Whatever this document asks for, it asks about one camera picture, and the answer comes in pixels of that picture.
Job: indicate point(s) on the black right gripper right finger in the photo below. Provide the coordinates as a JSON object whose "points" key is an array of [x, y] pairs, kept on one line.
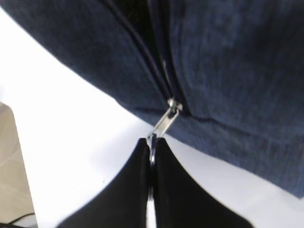
{"points": [[180, 202]]}

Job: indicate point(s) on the dark blue lunch bag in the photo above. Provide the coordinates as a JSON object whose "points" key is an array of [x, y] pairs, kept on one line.
{"points": [[236, 66]]}

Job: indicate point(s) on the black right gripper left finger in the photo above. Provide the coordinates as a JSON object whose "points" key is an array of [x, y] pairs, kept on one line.
{"points": [[122, 203]]}

